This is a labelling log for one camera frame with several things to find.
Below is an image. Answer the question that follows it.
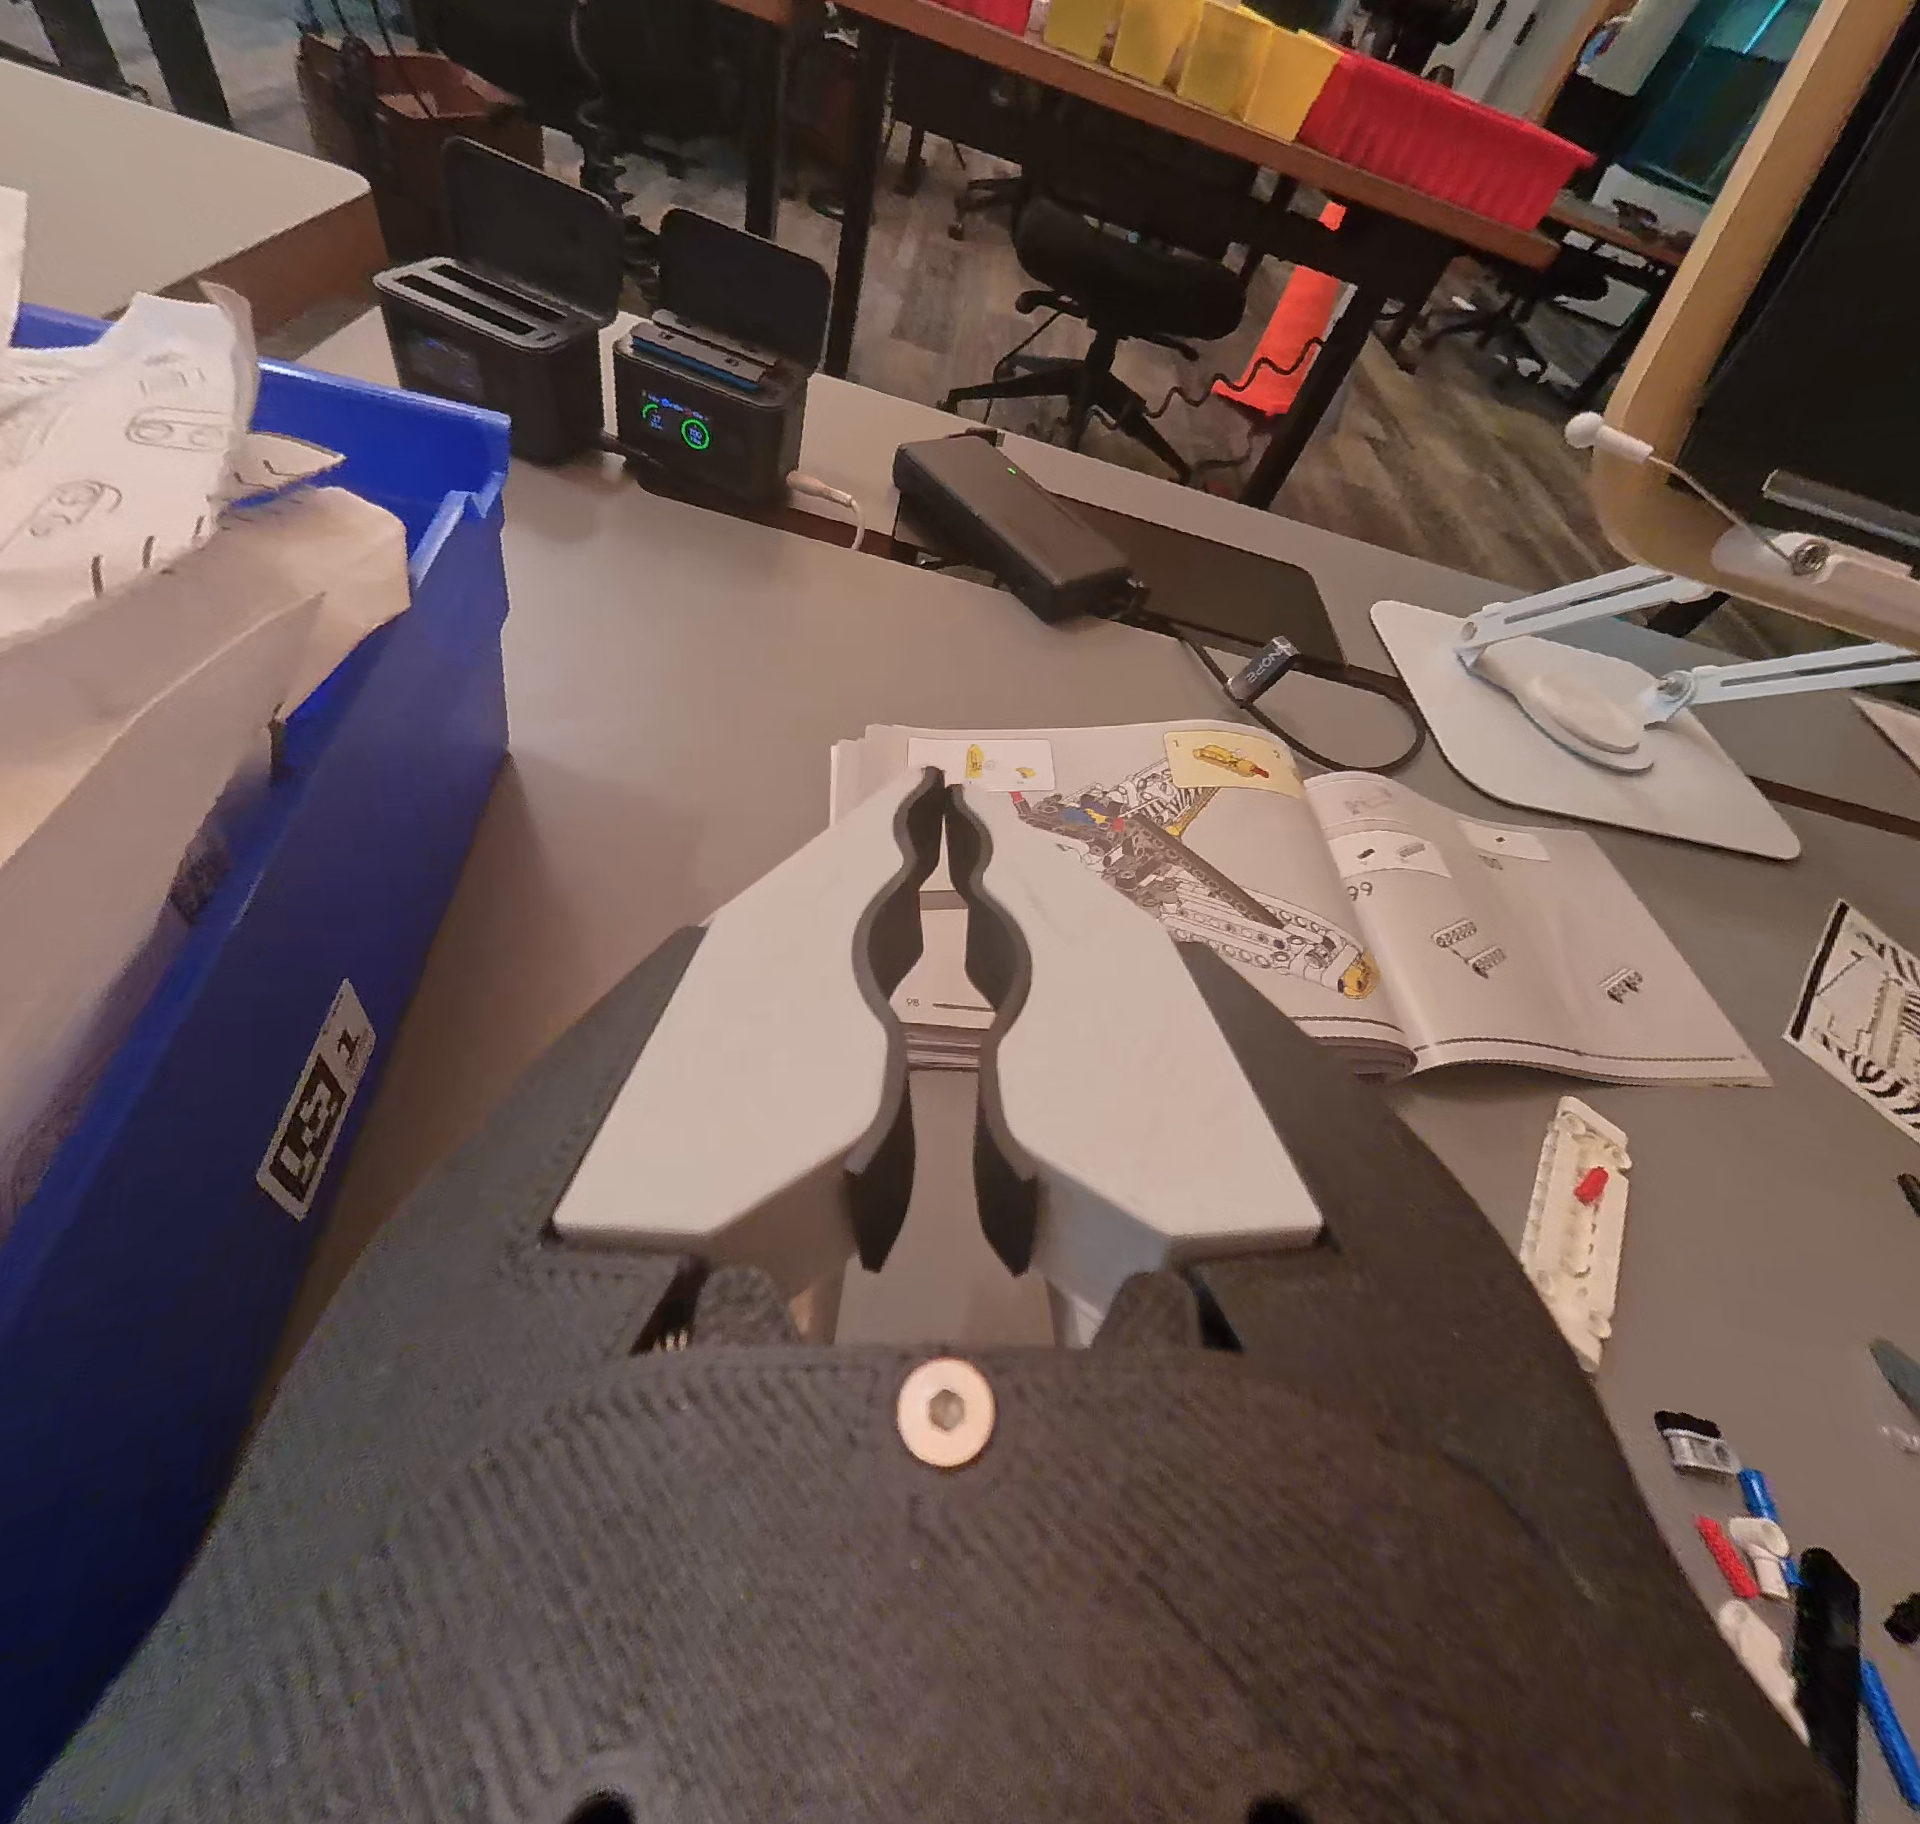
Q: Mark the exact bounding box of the grey top side table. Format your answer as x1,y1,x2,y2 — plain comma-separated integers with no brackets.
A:
0,53,376,331

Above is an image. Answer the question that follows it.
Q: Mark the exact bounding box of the pile of loose lego pieces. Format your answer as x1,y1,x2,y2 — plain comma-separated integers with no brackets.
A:
1652,1403,1920,1796

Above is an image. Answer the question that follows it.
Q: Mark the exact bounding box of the brown bag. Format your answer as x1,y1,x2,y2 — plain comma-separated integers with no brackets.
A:
298,29,542,266

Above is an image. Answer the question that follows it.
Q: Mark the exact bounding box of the blue plastic bin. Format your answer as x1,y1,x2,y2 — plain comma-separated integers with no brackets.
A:
0,300,515,1817

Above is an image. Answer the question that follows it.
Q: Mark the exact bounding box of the black open charger case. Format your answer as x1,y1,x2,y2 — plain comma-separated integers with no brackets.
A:
373,134,624,462

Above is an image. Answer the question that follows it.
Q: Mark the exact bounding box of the zebra sticker sheet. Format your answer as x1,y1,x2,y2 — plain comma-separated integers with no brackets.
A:
1783,897,1920,1143

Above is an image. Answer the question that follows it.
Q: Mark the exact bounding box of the orange plastic object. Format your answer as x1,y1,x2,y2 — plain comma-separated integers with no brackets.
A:
1216,204,1343,416

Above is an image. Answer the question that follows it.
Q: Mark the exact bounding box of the white monitor stand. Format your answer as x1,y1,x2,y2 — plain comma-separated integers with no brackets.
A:
1370,563,1920,861

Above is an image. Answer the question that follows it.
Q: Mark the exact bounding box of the black power adapter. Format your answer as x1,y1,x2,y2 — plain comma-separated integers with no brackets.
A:
891,433,1149,623

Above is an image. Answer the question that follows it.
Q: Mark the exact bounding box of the lego instruction booklet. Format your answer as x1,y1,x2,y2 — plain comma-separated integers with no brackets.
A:
827,719,1775,1091

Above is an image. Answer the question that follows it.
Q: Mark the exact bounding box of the black flat device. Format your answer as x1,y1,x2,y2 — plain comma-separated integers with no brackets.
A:
1050,479,1349,676

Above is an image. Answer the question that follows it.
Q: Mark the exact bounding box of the white ribbed lego panel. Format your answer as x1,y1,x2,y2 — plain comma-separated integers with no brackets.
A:
1518,1094,1634,1374

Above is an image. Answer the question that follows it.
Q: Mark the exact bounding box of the plain white paper bag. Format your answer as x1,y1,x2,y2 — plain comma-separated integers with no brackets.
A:
0,487,419,1226

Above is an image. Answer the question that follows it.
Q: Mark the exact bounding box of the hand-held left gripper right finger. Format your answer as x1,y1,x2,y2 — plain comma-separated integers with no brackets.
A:
946,779,1328,1347

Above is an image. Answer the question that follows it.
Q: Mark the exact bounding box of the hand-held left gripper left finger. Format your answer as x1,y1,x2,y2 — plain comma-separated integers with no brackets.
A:
553,765,949,1346

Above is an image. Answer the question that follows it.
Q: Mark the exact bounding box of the black cable with connector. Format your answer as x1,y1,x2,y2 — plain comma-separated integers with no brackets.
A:
1155,623,1427,776

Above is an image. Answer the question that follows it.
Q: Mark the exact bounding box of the wood framed monitor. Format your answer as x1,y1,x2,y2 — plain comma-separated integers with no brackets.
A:
1564,0,1920,641

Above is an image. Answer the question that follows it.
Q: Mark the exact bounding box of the wooden table with black legs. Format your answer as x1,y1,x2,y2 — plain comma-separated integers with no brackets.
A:
799,0,1562,506

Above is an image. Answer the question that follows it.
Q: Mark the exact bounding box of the black office chair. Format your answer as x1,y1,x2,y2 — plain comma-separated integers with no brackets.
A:
944,129,1254,482

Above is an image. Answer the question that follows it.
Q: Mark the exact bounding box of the black charger case green light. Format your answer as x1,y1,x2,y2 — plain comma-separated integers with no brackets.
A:
606,207,831,496

